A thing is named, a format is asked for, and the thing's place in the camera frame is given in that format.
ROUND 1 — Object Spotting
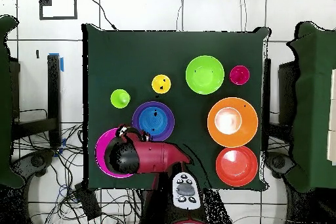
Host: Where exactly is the small blue bowl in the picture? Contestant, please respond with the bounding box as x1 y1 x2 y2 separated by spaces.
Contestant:
138 106 169 135

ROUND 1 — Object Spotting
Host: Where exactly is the large pink bowl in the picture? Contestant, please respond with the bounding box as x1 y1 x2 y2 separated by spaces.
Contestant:
94 127 135 179

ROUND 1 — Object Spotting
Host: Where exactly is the large orange bowl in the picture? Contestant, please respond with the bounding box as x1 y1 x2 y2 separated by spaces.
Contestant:
207 97 259 148

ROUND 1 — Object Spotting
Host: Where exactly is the purple bowl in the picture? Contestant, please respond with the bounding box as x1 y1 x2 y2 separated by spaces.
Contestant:
131 101 176 142

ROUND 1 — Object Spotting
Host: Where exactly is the yellow cup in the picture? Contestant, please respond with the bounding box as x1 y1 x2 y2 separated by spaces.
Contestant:
151 74 172 95

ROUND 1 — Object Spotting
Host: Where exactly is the lime green bowl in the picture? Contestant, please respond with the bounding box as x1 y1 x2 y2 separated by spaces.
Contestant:
185 55 225 95

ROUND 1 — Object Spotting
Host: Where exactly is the lime green cup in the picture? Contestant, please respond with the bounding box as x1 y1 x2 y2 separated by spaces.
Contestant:
110 89 131 110

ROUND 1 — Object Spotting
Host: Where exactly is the dark green tablecloth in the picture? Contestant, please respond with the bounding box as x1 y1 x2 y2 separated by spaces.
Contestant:
81 23 271 191

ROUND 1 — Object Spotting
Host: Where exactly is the red-pink cup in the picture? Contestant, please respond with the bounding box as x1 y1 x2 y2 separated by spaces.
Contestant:
229 65 251 86

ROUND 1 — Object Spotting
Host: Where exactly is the red-orange bowl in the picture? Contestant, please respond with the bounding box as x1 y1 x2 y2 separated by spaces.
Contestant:
215 145 259 187

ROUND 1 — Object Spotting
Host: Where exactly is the blue tape strip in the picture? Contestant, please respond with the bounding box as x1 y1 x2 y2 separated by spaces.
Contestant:
49 52 64 72

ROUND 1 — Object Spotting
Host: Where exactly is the black floor box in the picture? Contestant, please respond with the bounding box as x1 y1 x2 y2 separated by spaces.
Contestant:
73 181 102 221

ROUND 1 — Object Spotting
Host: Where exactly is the black chair base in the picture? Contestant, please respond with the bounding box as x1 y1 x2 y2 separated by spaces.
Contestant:
11 148 56 183
264 151 296 180

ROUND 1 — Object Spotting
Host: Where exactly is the green cloth side table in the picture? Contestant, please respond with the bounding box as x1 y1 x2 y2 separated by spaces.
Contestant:
0 14 25 189
287 21 336 193

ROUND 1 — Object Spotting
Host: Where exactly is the black cable with plug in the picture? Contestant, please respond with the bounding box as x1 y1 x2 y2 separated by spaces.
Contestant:
87 0 117 31

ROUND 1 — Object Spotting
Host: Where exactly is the black metal frame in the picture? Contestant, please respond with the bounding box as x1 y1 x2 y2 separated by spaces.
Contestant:
262 58 299 154
10 53 62 148

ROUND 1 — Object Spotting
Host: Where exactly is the thin grey cable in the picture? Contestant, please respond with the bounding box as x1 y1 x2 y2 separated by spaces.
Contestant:
239 0 247 32

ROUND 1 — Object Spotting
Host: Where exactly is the tangle of cables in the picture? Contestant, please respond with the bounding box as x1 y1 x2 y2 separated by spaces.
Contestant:
11 108 142 224

